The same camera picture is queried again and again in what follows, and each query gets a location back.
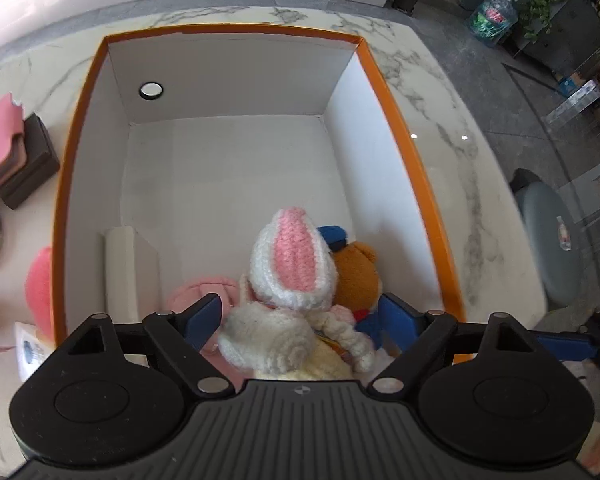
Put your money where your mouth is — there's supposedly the white marble desktop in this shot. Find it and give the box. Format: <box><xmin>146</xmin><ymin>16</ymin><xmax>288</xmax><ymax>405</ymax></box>
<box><xmin>0</xmin><ymin>5</ymin><xmax>551</xmax><ymax>480</ymax></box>

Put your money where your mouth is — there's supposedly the pink fluffy pompom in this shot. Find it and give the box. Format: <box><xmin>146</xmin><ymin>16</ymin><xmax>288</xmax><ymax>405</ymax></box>
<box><xmin>24</xmin><ymin>246</ymin><xmax>56</xmax><ymax>336</ymax></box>

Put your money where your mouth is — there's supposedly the pink fabric pouch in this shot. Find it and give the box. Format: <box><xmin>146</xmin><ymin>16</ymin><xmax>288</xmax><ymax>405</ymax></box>
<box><xmin>167</xmin><ymin>275</ymin><xmax>246</xmax><ymax>391</ymax></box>

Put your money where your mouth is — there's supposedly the white rectangular box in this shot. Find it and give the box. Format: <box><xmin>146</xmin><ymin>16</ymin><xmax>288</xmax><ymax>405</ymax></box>
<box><xmin>104</xmin><ymin>226</ymin><xmax>161</xmax><ymax>318</ymax></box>

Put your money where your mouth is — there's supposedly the pink wallet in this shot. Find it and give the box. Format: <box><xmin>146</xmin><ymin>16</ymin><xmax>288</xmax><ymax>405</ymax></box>
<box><xmin>0</xmin><ymin>94</ymin><xmax>29</xmax><ymax>196</ymax></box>

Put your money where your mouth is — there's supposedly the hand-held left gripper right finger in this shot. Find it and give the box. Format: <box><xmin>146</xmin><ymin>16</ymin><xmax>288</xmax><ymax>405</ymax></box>
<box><xmin>367</xmin><ymin>293</ymin><xmax>536</xmax><ymax>395</ymax></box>

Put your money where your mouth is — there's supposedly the crochet bunny doll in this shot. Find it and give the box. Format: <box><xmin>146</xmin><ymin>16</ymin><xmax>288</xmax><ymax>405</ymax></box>
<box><xmin>217</xmin><ymin>208</ymin><xmax>376</xmax><ymax>380</ymax></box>

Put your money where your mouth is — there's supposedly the orange cardboard box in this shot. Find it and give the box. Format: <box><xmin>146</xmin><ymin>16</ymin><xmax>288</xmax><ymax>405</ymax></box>
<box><xmin>52</xmin><ymin>24</ymin><xmax>467</xmax><ymax>366</ymax></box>

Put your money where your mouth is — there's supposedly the white lotion tube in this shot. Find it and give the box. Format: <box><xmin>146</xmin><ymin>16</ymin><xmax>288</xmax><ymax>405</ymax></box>
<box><xmin>14</xmin><ymin>321</ymin><xmax>56</xmax><ymax>381</ymax></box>

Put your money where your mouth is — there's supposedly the grey round stool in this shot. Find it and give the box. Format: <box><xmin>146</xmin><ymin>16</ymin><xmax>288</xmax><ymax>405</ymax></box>
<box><xmin>510</xmin><ymin>167</ymin><xmax>596</xmax><ymax>311</ymax></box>

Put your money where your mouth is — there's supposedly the brown teddy bear navy outfit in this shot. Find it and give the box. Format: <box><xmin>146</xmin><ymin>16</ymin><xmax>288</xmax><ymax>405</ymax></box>
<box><xmin>316</xmin><ymin>225</ymin><xmax>416</xmax><ymax>356</ymax></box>

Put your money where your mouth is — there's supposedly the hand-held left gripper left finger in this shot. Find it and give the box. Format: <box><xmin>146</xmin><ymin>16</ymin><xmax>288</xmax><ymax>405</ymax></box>
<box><xmin>69</xmin><ymin>294</ymin><xmax>235</xmax><ymax>395</ymax></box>

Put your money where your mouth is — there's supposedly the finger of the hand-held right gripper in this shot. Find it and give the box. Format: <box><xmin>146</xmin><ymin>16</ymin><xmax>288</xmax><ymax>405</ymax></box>
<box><xmin>532</xmin><ymin>332</ymin><xmax>598</xmax><ymax>362</ymax></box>

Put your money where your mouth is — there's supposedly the dark brown box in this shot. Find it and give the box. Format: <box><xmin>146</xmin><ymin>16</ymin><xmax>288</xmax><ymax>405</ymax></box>
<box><xmin>0</xmin><ymin>114</ymin><xmax>61</xmax><ymax>211</ymax></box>

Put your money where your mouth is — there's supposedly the dark cabinet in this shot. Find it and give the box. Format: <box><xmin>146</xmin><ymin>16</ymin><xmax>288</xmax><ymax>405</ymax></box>
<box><xmin>510</xmin><ymin>0</ymin><xmax>600</xmax><ymax>76</ymax></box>

